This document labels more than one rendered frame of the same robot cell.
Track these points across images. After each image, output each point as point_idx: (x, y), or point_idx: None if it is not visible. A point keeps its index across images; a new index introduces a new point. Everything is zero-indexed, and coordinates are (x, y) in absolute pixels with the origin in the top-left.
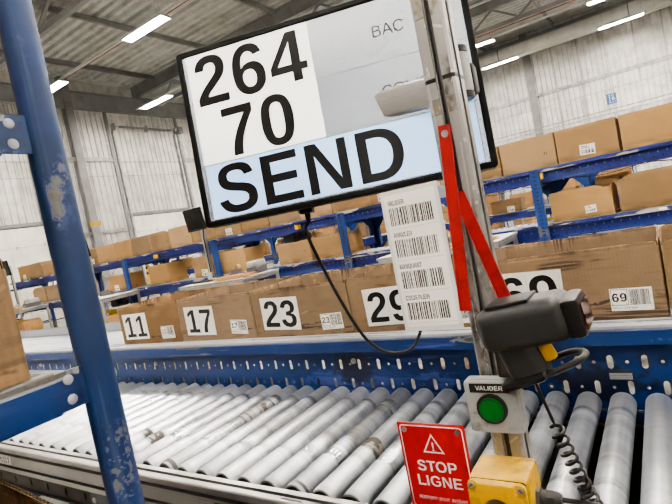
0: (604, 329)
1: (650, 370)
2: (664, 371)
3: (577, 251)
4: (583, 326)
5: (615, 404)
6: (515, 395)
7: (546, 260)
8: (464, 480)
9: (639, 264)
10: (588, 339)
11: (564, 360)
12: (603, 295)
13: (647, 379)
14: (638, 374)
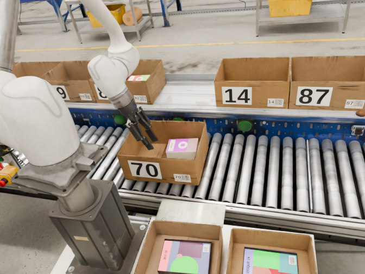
0: (76, 107)
1: (92, 118)
2: (95, 118)
3: (67, 80)
4: (4, 148)
5: (78, 131)
6: (3, 156)
7: (59, 82)
8: None
9: (85, 87)
10: (73, 110)
11: (70, 114)
12: (78, 95)
13: (92, 120)
14: (90, 119)
